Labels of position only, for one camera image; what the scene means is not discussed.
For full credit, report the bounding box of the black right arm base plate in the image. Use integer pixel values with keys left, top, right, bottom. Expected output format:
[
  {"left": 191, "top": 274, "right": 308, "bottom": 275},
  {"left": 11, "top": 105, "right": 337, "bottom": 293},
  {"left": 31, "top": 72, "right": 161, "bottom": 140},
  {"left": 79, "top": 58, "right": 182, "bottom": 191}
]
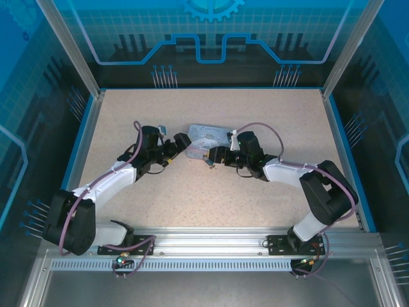
[{"left": 266, "top": 234, "right": 327, "bottom": 256}]

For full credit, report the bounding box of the light blue cartoon tin box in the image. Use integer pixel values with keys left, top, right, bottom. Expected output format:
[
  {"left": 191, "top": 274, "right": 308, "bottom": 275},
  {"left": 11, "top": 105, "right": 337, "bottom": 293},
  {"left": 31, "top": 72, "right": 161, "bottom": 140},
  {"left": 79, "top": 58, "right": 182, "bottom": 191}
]
[{"left": 184, "top": 123, "right": 233, "bottom": 161}]

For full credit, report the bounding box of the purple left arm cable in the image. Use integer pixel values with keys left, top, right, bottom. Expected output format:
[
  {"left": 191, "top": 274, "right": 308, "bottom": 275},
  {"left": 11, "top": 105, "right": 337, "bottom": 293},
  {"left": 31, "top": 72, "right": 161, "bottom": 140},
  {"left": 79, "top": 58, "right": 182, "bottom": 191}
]
[{"left": 58, "top": 120, "right": 157, "bottom": 279}]

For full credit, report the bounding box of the aluminium mounting rail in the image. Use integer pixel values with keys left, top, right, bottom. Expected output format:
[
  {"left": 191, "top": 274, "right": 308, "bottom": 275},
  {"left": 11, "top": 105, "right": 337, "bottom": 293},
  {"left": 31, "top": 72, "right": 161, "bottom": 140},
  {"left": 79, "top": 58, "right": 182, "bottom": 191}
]
[{"left": 40, "top": 226, "right": 384, "bottom": 260}]

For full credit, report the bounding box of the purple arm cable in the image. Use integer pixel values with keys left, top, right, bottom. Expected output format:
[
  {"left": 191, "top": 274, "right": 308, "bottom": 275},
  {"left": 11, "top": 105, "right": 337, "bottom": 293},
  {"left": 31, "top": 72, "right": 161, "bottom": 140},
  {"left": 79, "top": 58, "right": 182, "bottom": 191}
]
[
  {"left": 235, "top": 122, "right": 359, "bottom": 279},
  {"left": 58, "top": 120, "right": 157, "bottom": 279}
]

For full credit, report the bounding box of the left connector with green light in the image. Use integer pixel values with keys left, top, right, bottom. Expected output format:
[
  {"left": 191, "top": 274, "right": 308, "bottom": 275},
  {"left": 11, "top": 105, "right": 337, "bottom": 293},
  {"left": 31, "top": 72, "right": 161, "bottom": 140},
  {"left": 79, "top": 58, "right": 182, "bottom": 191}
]
[{"left": 115, "top": 252, "right": 134, "bottom": 268}]

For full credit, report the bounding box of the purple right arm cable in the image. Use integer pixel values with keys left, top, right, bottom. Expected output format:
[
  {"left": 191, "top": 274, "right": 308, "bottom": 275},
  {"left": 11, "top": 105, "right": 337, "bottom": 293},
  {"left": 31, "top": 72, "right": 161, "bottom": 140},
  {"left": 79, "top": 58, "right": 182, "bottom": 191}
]
[{"left": 235, "top": 122, "right": 359, "bottom": 279}]

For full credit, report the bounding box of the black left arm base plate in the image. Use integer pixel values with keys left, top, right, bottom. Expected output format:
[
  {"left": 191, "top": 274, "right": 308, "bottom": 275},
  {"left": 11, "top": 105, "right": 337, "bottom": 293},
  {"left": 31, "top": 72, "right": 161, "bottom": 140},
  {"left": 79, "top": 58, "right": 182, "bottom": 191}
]
[{"left": 97, "top": 234, "right": 156, "bottom": 256}]

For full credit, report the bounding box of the slotted grey cable duct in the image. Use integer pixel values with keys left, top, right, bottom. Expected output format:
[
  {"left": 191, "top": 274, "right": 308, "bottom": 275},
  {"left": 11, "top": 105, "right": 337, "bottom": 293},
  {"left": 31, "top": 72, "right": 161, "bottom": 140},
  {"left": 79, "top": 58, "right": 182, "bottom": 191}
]
[{"left": 50, "top": 259, "right": 294, "bottom": 273}]

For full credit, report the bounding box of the aluminium side rail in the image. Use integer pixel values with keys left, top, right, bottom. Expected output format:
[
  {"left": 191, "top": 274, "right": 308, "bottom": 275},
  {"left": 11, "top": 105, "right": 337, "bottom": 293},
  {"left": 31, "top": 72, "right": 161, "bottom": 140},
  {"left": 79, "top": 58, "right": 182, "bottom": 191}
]
[
  {"left": 320, "top": 89, "right": 369, "bottom": 232},
  {"left": 52, "top": 90, "right": 107, "bottom": 232}
]

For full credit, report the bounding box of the connector with green light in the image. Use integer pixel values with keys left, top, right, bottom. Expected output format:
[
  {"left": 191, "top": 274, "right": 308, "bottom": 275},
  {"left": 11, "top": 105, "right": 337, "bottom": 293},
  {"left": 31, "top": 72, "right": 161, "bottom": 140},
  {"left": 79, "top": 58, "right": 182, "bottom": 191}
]
[
  {"left": 115, "top": 252, "right": 134, "bottom": 268},
  {"left": 297, "top": 255, "right": 321, "bottom": 267}
]

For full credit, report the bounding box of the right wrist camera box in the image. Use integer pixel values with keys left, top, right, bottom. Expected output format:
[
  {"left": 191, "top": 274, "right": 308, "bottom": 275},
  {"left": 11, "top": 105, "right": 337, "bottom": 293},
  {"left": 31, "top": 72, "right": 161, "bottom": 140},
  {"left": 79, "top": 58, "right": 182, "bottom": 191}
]
[{"left": 225, "top": 129, "right": 240, "bottom": 152}]

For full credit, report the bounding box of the aluminium frame post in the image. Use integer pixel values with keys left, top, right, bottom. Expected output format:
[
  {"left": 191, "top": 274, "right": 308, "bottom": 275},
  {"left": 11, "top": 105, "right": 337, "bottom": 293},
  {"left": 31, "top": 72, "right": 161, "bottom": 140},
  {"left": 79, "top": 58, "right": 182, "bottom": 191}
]
[
  {"left": 34, "top": 0, "right": 107, "bottom": 98},
  {"left": 320, "top": 0, "right": 387, "bottom": 99}
]

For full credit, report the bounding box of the right connector with green light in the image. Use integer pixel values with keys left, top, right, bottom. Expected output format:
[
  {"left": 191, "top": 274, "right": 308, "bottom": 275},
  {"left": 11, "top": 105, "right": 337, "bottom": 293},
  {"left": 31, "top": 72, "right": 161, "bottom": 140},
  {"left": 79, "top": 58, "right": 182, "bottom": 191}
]
[{"left": 297, "top": 255, "right": 321, "bottom": 267}]

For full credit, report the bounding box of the grey metal tray frame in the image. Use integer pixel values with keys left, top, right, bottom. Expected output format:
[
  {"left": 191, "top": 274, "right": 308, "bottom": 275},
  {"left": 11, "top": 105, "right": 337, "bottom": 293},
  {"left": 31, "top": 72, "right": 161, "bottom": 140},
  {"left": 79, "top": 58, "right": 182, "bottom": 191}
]
[{"left": 18, "top": 248, "right": 404, "bottom": 307}]

